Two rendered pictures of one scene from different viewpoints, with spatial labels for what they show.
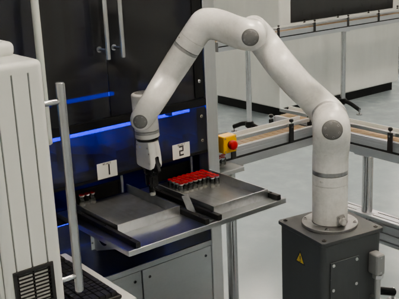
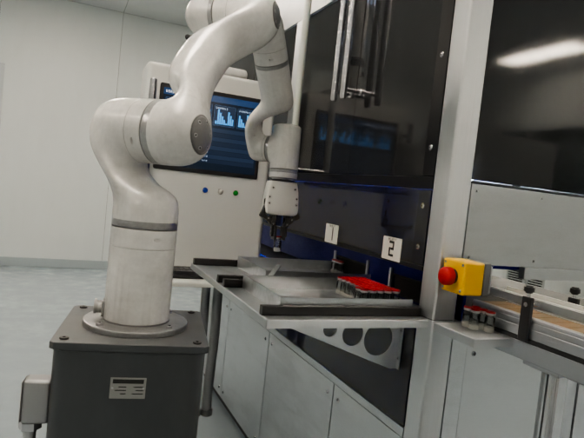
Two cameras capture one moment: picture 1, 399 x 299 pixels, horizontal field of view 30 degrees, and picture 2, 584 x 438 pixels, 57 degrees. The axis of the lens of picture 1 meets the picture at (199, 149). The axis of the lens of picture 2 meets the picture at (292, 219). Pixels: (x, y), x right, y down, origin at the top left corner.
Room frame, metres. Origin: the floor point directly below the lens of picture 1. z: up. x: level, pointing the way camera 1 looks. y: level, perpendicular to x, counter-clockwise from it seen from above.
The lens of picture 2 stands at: (2.89, -1.34, 1.14)
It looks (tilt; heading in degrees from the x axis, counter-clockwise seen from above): 3 degrees down; 104
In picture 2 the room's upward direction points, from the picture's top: 6 degrees clockwise
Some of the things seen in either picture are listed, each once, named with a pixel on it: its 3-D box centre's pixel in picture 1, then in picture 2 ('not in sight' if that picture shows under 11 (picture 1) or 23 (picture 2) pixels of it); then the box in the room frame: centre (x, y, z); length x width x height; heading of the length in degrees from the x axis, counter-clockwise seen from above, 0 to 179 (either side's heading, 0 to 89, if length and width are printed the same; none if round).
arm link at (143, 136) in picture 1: (146, 133); (283, 175); (2.47, 0.18, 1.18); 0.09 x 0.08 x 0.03; 34
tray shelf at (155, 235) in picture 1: (172, 207); (302, 289); (2.58, 0.11, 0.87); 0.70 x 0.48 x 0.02; 128
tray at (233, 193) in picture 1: (211, 191); (324, 293); (2.66, -0.04, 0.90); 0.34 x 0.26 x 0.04; 38
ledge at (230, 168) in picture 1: (222, 168); (477, 334); (3.03, -0.09, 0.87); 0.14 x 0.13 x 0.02; 38
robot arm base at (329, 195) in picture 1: (329, 198); (140, 275); (2.38, -0.44, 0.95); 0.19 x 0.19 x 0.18
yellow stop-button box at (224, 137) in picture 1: (225, 142); (465, 276); (2.98, -0.11, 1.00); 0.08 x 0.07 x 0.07; 38
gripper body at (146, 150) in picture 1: (148, 150); (281, 195); (2.47, 0.17, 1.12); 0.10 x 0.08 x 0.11; 34
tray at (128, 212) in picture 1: (123, 207); (301, 270); (2.53, 0.29, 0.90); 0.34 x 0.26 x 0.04; 38
